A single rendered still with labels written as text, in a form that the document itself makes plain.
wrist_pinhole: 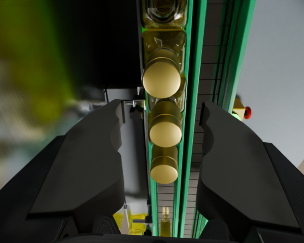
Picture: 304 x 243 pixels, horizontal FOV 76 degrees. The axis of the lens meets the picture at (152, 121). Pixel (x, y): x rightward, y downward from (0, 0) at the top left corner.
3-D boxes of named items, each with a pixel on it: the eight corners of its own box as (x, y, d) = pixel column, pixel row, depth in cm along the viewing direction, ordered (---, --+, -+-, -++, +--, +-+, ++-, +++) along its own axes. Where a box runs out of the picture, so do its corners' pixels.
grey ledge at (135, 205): (114, 75, 56) (103, 91, 47) (145, 75, 56) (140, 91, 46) (138, 242, 108) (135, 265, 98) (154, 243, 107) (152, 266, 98)
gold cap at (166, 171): (151, 140, 26) (148, 163, 22) (177, 141, 26) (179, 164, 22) (151, 159, 28) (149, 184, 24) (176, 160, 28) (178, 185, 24)
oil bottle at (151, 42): (151, 17, 39) (137, 34, 21) (179, 16, 39) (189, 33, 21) (152, 46, 42) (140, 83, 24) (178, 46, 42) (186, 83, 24)
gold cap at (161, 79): (145, 48, 20) (140, 60, 16) (180, 48, 20) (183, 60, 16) (146, 82, 22) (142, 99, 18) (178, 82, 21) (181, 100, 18)
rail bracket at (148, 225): (135, 196, 72) (129, 234, 60) (154, 197, 71) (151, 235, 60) (136, 203, 74) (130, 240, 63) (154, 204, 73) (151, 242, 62)
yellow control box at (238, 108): (215, 97, 62) (220, 108, 55) (239, 97, 61) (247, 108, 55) (212, 115, 65) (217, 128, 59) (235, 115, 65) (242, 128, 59)
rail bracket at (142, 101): (120, 80, 47) (106, 106, 36) (148, 80, 47) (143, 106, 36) (122, 95, 50) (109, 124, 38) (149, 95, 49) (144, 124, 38)
